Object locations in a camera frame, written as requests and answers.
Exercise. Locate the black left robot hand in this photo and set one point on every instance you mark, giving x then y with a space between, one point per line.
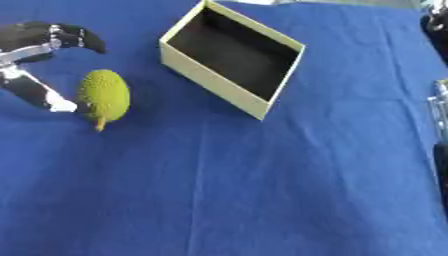
26 36

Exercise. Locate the tan box with black inside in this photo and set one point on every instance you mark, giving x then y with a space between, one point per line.
233 55

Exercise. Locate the green spiky toy fruit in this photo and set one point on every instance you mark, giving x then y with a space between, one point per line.
105 95

